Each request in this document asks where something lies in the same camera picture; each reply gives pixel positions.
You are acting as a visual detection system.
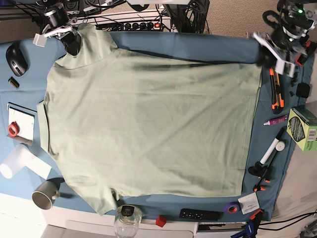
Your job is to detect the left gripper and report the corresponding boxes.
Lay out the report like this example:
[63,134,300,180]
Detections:
[257,27,301,67]

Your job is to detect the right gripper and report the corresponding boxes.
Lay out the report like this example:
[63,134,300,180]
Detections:
[41,18,81,56]

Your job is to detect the light green T-shirt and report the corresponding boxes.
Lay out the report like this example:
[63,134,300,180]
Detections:
[37,24,261,215]

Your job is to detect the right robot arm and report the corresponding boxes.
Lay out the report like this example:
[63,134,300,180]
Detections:
[33,1,81,56]

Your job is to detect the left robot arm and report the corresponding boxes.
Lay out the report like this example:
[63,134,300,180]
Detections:
[253,0,317,71]

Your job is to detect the orange black utility knife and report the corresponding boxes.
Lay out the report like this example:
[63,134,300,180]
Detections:
[269,68,284,115]

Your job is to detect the black square box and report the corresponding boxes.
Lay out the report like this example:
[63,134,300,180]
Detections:
[296,83,311,99]

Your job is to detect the black computer mouse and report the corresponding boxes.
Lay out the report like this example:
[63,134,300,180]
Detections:
[5,44,28,77]

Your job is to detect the purple glue tube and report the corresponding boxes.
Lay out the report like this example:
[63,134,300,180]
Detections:
[264,115,288,125]

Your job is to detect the small silver black lighter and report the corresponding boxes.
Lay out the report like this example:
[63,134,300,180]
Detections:
[8,77,20,89]

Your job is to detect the white black marker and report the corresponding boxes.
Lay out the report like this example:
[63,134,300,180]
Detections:
[260,127,285,165]

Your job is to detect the green cardboard box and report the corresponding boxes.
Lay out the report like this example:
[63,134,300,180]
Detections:
[286,107,317,152]

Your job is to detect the white notepad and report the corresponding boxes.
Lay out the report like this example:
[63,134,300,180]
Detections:
[6,102,37,146]

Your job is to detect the white round cap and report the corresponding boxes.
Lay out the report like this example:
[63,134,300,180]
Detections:
[275,141,285,152]

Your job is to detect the black power strip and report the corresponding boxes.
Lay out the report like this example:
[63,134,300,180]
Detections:
[96,21,163,32]

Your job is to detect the red tape roll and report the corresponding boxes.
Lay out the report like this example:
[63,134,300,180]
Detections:
[7,121,19,137]

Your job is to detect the black orange bar clamp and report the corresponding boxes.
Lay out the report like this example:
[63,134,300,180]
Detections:
[248,150,278,192]

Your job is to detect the white paper card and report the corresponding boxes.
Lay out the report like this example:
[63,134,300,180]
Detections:
[238,192,260,215]

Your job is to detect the purple tape roll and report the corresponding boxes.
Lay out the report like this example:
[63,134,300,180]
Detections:
[223,201,241,214]

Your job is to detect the grey ceramic mug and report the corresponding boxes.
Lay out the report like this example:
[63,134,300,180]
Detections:
[31,181,60,210]

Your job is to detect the black remote control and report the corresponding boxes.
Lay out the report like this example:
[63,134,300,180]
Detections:
[179,208,223,221]

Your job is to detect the blue orange spring clamp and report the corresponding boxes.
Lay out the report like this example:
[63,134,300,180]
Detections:
[231,209,264,238]

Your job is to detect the clear glass jar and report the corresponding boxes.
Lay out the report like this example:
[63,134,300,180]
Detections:
[114,205,143,238]

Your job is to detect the red cube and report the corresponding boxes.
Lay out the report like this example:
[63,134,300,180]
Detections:
[156,215,167,228]

